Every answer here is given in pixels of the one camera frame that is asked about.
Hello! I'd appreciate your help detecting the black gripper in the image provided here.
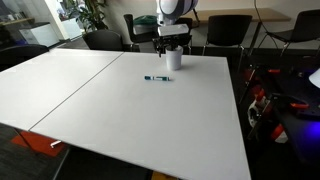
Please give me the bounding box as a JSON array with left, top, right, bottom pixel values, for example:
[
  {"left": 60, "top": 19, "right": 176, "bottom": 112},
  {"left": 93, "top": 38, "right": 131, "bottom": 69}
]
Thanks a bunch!
[{"left": 152, "top": 34, "right": 184, "bottom": 58}]

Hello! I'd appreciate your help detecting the white ceramic mug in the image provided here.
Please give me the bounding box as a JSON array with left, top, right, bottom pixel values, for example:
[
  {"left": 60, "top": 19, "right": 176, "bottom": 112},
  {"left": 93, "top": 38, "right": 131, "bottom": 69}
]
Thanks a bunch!
[{"left": 165, "top": 45, "right": 184, "bottom": 72}]

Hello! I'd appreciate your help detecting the black marker pen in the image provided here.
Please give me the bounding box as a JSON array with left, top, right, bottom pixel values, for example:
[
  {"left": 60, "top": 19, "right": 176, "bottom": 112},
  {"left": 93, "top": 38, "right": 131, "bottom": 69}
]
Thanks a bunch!
[{"left": 143, "top": 75, "right": 172, "bottom": 82}]

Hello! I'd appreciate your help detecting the black chair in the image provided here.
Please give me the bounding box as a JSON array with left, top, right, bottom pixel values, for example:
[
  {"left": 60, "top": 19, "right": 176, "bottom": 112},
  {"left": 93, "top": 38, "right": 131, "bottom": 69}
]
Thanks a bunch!
[
  {"left": 0, "top": 44, "right": 50, "bottom": 73},
  {"left": 258, "top": 8, "right": 320, "bottom": 58},
  {"left": 123, "top": 13, "right": 159, "bottom": 53},
  {"left": 82, "top": 29, "right": 126, "bottom": 52},
  {"left": 201, "top": 14, "right": 254, "bottom": 73},
  {"left": 174, "top": 17, "right": 194, "bottom": 56}
]

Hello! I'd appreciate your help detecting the green potted plant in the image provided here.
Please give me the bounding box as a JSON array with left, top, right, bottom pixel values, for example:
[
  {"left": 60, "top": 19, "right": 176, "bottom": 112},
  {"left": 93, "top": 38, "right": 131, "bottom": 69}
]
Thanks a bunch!
[{"left": 56, "top": 0, "right": 109, "bottom": 33}]

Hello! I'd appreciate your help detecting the white planter box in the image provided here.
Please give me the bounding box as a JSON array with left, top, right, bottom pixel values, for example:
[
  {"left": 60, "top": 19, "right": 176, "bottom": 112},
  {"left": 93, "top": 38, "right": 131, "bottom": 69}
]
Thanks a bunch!
[{"left": 61, "top": 18, "right": 84, "bottom": 41}]

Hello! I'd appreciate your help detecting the white plastic object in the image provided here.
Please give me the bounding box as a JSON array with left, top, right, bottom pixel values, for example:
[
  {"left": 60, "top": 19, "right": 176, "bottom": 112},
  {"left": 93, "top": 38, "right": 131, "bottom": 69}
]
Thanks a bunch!
[{"left": 247, "top": 96, "right": 268, "bottom": 129}]

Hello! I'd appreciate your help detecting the white low cabinet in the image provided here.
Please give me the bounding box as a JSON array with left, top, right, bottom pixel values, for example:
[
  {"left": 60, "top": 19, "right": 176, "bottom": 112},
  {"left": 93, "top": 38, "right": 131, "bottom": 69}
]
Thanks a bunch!
[{"left": 18, "top": 22, "right": 61, "bottom": 48}]

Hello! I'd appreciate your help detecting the white table foot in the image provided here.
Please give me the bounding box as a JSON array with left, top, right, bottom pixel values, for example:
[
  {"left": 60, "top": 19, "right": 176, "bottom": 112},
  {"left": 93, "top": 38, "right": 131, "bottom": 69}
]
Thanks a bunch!
[{"left": 49, "top": 139, "right": 63, "bottom": 148}]

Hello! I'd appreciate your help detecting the black robot stand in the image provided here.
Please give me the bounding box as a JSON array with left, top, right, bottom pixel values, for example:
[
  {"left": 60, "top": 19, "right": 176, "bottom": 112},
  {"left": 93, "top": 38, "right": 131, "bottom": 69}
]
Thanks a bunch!
[{"left": 266, "top": 56, "right": 320, "bottom": 168}]

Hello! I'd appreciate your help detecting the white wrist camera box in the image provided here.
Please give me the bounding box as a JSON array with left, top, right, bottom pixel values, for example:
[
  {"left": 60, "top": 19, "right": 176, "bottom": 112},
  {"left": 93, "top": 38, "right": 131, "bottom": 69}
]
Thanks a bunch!
[{"left": 157, "top": 23, "right": 190, "bottom": 37}]

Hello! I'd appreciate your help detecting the thin black hanging cable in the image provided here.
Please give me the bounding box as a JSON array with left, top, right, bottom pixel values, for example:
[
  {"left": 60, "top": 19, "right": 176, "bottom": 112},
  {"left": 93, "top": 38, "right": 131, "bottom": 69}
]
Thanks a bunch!
[{"left": 253, "top": 0, "right": 269, "bottom": 34}]

